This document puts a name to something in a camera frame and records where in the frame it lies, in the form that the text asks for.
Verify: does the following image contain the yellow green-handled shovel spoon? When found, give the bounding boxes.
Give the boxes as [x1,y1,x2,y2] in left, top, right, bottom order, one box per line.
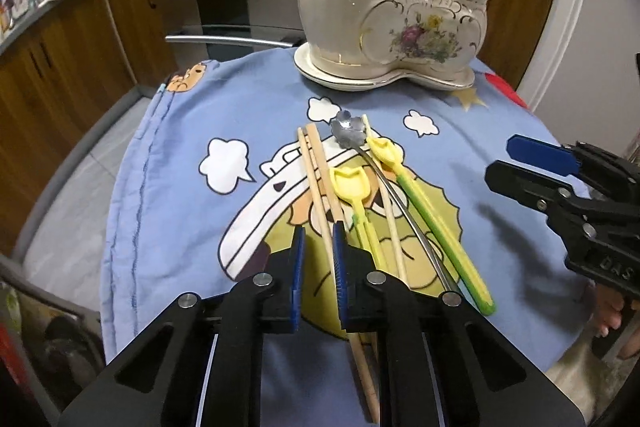
[366,136,498,315]

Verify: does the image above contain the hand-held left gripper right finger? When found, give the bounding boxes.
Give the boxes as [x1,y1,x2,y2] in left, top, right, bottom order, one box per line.
[331,222,586,427]

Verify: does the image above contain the white ceramic drip saucer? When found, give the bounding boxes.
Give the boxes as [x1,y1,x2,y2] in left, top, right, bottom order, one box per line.
[293,43,476,92]

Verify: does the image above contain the person's right hand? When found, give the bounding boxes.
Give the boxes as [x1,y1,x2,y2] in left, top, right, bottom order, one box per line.
[594,284,635,360]

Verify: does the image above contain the flower-shaped metal spoon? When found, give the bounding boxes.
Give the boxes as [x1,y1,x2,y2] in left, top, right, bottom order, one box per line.
[330,109,461,293]

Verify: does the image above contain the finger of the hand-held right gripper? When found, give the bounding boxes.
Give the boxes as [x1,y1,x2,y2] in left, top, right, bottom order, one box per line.
[506,134,640,198]
[485,160,591,228]

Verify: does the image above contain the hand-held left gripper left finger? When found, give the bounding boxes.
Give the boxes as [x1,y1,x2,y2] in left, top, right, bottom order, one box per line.
[57,226,307,427]

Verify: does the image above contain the blue cartoon printed cloth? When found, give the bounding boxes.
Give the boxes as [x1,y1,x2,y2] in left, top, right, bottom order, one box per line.
[100,52,601,427]

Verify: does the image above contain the wooden lower kitchen cabinet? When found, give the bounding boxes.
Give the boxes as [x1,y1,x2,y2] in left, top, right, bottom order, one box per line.
[0,0,171,258]
[410,0,563,92]

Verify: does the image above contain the white door frame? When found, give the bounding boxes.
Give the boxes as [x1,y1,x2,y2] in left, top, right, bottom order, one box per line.
[517,0,640,112]

